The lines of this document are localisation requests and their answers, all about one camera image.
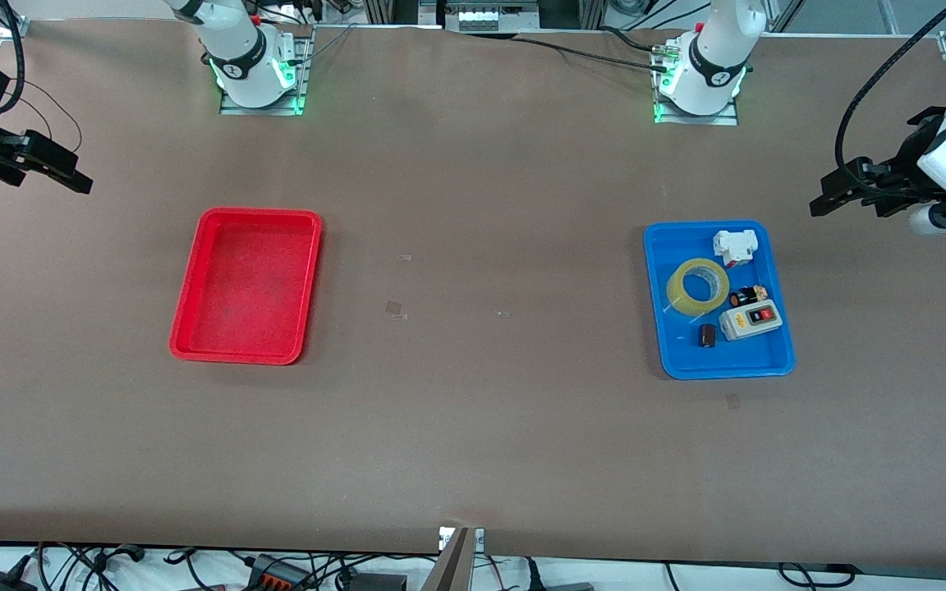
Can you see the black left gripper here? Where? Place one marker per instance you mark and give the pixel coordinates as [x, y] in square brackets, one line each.
[909, 158]

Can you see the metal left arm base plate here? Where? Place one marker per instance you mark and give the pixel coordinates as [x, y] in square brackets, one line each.
[723, 119]

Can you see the blue plastic tray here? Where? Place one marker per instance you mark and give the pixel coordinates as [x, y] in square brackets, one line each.
[674, 345]

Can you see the white circuit breaker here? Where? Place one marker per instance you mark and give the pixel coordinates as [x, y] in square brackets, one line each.
[734, 245]

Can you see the orange black power strip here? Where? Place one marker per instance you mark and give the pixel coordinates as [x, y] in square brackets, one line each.
[276, 572]

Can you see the grey on-off switch box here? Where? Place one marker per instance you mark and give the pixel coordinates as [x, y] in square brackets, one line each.
[748, 324]

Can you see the red plastic tray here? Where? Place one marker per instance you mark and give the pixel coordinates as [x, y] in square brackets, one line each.
[247, 287]

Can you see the metal table edge bracket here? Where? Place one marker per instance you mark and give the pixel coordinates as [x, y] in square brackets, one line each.
[479, 538]

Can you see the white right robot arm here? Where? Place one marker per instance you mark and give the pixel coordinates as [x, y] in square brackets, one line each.
[243, 57]

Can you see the grey metal beam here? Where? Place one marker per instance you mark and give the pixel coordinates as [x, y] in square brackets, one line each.
[450, 570]

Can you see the dark cylindrical capacitor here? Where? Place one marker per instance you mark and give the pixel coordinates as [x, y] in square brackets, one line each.
[707, 335]

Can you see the aluminium frame with power strip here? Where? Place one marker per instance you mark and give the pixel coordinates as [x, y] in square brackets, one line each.
[489, 15]

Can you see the black power adapter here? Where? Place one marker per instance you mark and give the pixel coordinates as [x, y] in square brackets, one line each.
[1, 583]

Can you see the small orange black component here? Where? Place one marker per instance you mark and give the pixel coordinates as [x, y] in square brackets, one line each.
[746, 296]

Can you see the yellow clear tape roll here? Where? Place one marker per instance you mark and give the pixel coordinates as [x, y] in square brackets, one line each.
[677, 291]

